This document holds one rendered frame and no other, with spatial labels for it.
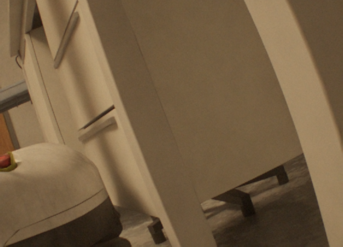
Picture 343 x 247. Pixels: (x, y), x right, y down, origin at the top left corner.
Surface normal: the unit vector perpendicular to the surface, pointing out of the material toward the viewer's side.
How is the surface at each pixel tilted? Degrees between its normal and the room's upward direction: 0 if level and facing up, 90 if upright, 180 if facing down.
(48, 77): 90
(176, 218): 90
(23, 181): 74
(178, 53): 90
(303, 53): 90
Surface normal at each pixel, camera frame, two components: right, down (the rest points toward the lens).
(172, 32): 0.29, -0.11
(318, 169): -0.88, 0.35
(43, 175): 0.49, -0.69
